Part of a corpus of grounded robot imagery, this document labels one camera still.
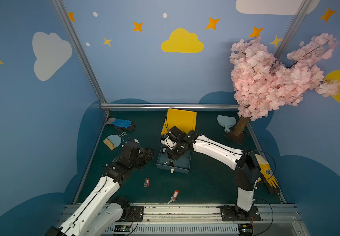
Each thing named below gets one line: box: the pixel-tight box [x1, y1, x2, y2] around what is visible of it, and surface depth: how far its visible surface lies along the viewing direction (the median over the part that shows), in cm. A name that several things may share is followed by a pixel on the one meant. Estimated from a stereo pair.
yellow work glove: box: [254, 153, 280, 189], surface depth 88 cm
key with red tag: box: [166, 189, 180, 205], surface depth 82 cm
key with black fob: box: [163, 159, 174, 167], surface depth 88 cm
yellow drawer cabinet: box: [161, 108, 198, 136], surface depth 90 cm
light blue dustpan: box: [217, 114, 237, 133], surface depth 117 cm
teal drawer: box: [156, 143, 192, 175], surface depth 83 cm
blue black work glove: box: [105, 117, 137, 133], surface depth 113 cm
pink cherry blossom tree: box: [229, 32, 340, 137], surface depth 67 cm
